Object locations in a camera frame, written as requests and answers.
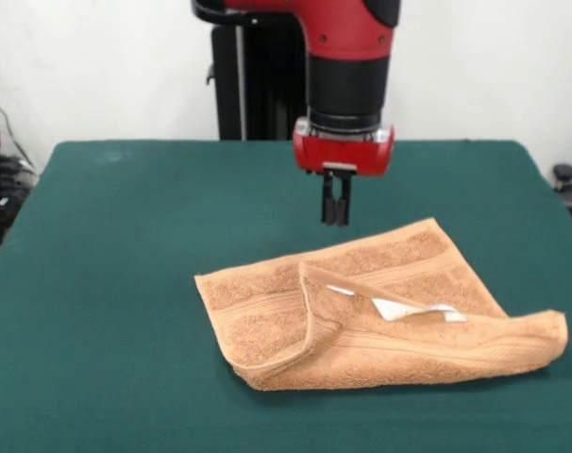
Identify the tan terry towel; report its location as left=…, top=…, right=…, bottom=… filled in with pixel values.
left=193, top=216, right=569, bottom=393

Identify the black cable bundle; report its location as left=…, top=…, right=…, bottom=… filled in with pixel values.
left=0, top=153, right=40, bottom=246

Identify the dark green tablecloth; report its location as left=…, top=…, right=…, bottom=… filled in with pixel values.
left=0, top=139, right=572, bottom=453

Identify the black chair base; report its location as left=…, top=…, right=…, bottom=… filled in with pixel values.
left=551, top=162, right=572, bottom=237

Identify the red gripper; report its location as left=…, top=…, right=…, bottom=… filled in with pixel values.
left=293, top=117, right=395, bottom=228

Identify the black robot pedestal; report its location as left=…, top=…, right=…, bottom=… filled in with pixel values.
left=190, top=0, right=311, bottom=142

